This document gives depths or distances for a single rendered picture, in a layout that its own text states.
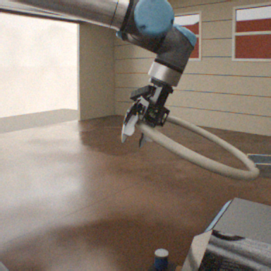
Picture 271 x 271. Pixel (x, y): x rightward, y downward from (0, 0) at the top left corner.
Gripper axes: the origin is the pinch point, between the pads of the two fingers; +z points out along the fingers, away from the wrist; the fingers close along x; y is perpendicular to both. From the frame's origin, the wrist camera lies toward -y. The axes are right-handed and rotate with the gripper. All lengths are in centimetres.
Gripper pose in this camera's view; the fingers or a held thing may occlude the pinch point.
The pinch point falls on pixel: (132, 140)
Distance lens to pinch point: 83.1
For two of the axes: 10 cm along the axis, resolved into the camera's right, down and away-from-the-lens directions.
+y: 3.1, 4.0, -8.6
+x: 8.7, 2.5, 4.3
